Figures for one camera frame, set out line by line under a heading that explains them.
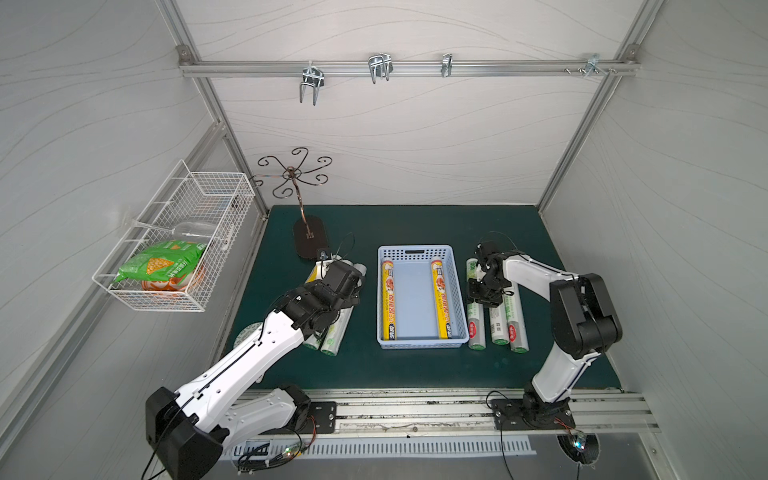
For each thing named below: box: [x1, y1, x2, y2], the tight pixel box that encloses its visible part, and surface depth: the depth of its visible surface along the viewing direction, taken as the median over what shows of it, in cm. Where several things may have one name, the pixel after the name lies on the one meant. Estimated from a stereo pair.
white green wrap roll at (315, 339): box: [303, 328, 327, 350], surface depth 84 cm
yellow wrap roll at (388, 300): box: [382, 258, 396, 341], surface depth 92 cm
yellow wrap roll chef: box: [431, 259, 453, 339], surface depth 93 cm
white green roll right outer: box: [504, 282, 530, 354], surface depth 87 cm
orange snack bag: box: [141, 272, 191, 291], surface depth 60 cm
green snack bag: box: [114, 241, 207, 284], surface depth 56 cm
